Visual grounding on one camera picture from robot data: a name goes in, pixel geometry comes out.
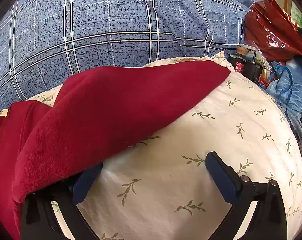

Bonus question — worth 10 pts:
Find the dark red knit garment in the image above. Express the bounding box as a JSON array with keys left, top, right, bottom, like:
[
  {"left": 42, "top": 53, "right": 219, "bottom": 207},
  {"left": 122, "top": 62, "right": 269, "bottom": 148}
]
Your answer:
[{"left": 0, "top": 59, "right": 231, "bottom": 240}]

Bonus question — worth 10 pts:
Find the red plastic bag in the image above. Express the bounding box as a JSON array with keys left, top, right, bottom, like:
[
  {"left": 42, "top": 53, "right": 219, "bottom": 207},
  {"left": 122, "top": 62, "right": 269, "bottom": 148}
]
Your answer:
[{"left": 244, "top": 0, "right": 302, "bottom": 62}]

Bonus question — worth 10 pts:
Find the black jar with red label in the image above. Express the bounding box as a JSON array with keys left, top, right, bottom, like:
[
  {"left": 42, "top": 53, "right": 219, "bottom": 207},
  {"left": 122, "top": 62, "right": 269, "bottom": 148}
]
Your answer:
[{"left": 227, "top": 54, "right": 246, "bottom": 77}]

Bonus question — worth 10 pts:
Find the cream leaf print pillow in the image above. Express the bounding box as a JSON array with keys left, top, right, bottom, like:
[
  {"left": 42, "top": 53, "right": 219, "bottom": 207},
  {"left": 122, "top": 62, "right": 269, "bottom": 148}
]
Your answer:
[{"left": 28, "top": 51, "right": 302, "bottom": 240}]

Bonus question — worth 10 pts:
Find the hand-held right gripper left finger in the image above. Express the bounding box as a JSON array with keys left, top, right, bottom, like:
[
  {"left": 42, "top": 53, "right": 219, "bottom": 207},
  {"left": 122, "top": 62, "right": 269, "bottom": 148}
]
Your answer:
[{"left": 20, "top": 163, "right": 104, "bottom": 240}]

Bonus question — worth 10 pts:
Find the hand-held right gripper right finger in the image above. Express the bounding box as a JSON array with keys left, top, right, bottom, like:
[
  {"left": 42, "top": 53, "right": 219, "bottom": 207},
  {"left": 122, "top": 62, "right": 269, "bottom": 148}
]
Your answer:
[{"left": 205, "top": 151, "right": 288, "bottom": 240}]

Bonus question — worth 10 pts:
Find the blue plaid blanket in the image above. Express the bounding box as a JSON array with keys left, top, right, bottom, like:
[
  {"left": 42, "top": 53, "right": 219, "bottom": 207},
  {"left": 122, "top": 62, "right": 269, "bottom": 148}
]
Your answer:
[{"left": 0, "top": 0, "right": 264, "bottom": 125}]

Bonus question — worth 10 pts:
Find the blue plastic bag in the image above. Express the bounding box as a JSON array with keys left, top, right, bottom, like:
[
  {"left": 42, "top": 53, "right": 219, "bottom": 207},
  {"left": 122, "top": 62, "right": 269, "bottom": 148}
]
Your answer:
[{"left": 266, "top": 55, "right": 302, "bottom": 130}]

